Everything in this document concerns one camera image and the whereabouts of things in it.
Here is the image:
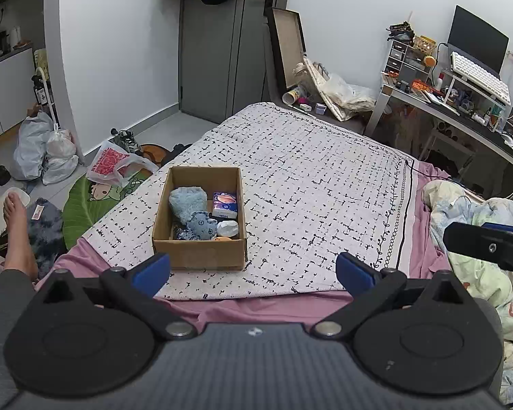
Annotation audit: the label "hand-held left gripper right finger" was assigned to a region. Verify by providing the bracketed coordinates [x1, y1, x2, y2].
[310, 252, 479, 339]

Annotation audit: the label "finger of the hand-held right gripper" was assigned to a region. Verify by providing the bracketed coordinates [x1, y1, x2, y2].
[444, 221, 513, 285]
[481, 222, 513, 236]

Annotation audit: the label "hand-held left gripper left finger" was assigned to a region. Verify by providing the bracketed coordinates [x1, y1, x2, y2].
[33, 253, 198, 341]

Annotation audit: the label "brown cardboard box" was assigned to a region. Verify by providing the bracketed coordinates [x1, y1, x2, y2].
[151, 165, 249, 271]

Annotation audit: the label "blue-grey fluffy plush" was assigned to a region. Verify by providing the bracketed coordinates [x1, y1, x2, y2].
[168, 186, 208, 225]

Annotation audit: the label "pale floral quilt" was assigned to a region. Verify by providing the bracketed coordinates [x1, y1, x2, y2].
[422, 179, 513, 407]

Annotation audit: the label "blue star plush toy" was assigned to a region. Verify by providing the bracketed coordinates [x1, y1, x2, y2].
[175, 211, 219, 241]

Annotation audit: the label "green cartoon cloth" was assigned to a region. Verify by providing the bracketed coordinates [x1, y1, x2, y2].
[62, 170, 153, 250]

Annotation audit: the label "purple tissue packet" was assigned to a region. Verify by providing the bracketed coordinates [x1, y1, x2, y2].
[210, 192, 239, 220]

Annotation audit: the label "white black patterned blanket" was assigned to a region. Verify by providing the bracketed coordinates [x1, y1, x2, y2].
[81, 102, 420, 300]

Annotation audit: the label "blue-grey fluffy rug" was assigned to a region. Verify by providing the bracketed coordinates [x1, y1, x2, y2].
[25, 197, 68, 267]

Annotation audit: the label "red white plastic bag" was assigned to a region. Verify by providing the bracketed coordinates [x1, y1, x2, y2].
[86, 140, 160, 189]

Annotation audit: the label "cluttered desk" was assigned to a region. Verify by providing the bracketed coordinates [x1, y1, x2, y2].
[365, 72, 513, 177]

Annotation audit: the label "grey sneakers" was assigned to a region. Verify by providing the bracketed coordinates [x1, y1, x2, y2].
[110, 128, 143, 155]

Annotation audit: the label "person's bare foot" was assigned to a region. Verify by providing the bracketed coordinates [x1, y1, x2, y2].
[2, 191, 40, 283]

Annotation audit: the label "white keyboard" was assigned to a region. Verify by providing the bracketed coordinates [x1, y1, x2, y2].
[449, 51, 512, 106]

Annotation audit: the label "white slipper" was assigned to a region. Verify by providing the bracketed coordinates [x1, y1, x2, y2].
[2, 186, 32, 206]

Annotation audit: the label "person's grey trousers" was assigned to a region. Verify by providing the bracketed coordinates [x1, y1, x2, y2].
[0, 266, 40, 410]

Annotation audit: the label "white plastic bags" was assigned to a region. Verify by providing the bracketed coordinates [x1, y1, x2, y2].
[12, 111, 80, 186]

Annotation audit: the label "printed paper cup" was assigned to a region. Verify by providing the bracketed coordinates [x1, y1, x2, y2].
[281, 86, 307, 105]

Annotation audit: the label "black computer monitor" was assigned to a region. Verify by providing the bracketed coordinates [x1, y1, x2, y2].
[447, 4, 510, 76]

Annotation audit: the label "grey drawer organizer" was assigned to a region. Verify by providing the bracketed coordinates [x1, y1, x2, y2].
[384, 38, 433, 87]

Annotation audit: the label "grey door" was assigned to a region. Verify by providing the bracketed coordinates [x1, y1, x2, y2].
[178, 0, 293, 125]

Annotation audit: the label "white cabinet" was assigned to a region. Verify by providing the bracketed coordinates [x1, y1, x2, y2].
[0, 43, 38, 142]

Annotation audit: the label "dark framed board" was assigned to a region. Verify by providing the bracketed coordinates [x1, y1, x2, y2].
[267, 7, 309, 93]

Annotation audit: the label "black cable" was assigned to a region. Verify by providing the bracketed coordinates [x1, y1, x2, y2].
[404, 157, 455, 181]

